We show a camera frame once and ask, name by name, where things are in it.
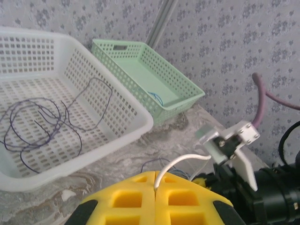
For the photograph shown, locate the white plastic basket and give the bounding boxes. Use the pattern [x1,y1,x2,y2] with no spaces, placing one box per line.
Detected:
[0,25,154,193]

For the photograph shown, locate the light green plastic basket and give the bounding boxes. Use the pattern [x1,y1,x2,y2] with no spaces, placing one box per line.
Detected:
[91,38,206,126]

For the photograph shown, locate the dark purple wire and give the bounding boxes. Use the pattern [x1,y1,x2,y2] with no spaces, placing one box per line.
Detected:
[0,97,83,174]

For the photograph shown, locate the aluminium frame post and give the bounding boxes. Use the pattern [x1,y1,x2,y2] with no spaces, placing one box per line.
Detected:
[146,0,179,48]

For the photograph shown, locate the pile of dark rubber bands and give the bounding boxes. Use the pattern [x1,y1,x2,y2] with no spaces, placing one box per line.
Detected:
[60,77,113,132]

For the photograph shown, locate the blue wire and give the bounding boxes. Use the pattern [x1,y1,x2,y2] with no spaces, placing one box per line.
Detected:
[140,157,192,180]
[138,90,165,106]

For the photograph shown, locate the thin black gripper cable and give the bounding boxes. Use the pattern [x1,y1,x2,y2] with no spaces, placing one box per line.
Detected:
[278,121,300,165]

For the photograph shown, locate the white wire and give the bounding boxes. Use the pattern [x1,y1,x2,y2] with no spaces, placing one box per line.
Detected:
[153,153,212,191]

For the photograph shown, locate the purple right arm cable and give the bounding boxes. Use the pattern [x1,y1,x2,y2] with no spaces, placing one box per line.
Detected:
[251,72,300,128]

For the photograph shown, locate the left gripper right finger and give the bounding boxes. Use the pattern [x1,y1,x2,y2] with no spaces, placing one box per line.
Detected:
[155,171,246,225]

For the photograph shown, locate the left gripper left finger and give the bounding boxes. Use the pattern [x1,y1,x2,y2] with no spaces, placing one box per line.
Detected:
[64,171,157,225]

